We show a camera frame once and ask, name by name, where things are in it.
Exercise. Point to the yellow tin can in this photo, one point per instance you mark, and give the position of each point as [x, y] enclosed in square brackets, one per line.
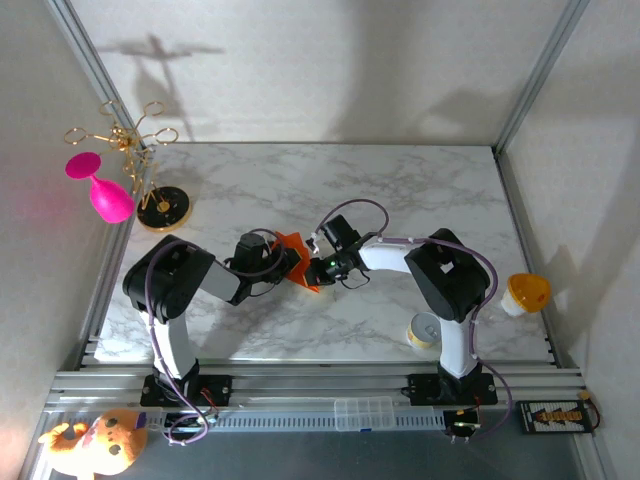
[424, 330]

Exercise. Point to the clear plastic organizer box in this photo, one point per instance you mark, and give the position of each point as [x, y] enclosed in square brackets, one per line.
[365, 412]

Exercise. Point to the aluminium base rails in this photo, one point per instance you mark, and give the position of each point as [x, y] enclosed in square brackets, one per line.
[310, 385]

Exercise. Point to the orange plush toy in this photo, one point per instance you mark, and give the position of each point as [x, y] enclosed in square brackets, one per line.
[110, 440]

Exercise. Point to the aluminium corner post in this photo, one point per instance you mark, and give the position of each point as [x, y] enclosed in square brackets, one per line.
[102, 75]
[539, 75]

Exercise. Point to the aluminium side rail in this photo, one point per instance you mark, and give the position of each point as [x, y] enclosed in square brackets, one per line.
[520, 225]
[90, 352]

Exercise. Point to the orange and white goblet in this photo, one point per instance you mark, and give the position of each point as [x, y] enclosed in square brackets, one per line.
[530, 292]

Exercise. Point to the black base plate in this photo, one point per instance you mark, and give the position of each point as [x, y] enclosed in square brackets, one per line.
[220, 390]
[420, 390]

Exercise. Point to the pink wine glass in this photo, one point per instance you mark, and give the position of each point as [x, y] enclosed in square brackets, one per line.
[110, 197]

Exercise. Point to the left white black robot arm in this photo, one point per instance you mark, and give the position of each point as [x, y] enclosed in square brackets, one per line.
[165, 280]

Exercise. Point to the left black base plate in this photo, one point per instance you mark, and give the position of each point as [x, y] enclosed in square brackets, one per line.
[220, 390]

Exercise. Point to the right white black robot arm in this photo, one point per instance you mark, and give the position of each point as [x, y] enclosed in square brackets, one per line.
[450, 280]

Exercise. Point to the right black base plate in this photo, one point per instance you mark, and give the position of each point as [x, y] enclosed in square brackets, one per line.
[420, 390]

